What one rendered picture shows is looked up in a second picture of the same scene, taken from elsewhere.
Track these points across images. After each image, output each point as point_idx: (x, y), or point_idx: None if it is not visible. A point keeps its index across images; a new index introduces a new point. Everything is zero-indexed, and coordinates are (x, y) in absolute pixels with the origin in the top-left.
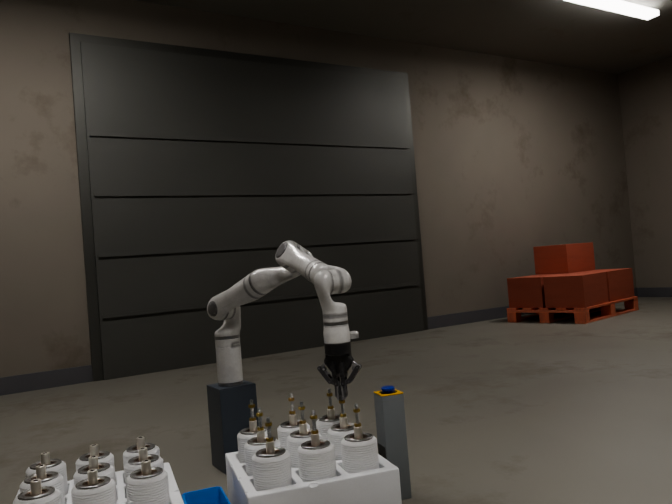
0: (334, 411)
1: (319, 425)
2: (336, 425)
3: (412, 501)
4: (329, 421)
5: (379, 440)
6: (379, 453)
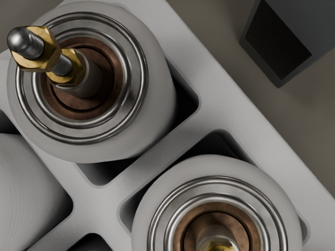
0: (92, 68)
1: (49, 154)
2: (169, 231)
3: (333, 70)
4: (96, 143)
5: (277, 7)
6: (261, 16)
